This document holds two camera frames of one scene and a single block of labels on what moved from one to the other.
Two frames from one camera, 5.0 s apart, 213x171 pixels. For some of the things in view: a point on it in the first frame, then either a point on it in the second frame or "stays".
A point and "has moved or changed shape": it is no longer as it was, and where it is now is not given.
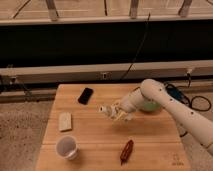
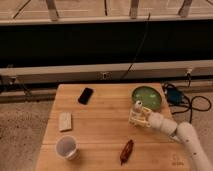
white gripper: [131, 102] to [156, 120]
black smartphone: [85, 95] stays
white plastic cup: [67, 147] stays
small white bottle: [109, 110] has moved or changed shape
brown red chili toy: [126, 151] stays
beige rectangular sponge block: [65, 121] stays
